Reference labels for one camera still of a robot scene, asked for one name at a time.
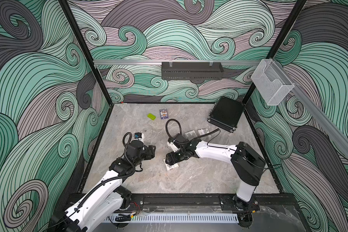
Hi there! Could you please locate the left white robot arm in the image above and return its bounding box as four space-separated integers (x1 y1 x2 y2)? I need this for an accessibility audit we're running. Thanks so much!
46 132 156 232

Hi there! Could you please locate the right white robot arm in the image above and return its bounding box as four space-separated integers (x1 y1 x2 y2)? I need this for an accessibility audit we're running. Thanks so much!
165 119 266 213

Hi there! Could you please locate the green rectangular block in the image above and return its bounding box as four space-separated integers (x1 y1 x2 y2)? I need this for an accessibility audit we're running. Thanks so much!
147 113 156 120

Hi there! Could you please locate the black aluminium case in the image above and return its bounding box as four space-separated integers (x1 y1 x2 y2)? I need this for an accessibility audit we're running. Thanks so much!
207 97 245 132

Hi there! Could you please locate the white slotted cable duct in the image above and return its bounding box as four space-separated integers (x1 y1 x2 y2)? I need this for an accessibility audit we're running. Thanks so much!
123 213 239 224

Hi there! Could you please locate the black wall-mounted tray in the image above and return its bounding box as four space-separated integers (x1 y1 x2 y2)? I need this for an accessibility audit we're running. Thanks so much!
161 62 224 82

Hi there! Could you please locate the aluminium wall rail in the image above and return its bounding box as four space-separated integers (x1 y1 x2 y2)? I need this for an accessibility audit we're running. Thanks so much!
93 59 261 66

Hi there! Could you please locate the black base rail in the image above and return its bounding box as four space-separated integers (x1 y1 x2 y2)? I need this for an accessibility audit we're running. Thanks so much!
126 193 297 213

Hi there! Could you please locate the clear acrylic wall holder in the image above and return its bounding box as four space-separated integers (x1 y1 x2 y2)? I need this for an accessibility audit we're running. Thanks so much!
251 59 294 106

